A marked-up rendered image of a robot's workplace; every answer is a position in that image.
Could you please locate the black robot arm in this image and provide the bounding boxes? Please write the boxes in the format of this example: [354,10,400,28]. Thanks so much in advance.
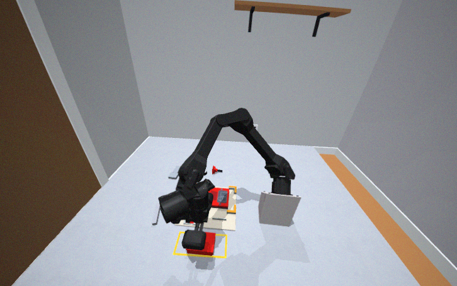
[158,108,295,224]

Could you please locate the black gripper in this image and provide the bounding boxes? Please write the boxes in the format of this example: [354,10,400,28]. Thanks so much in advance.
[182,193,213,250]

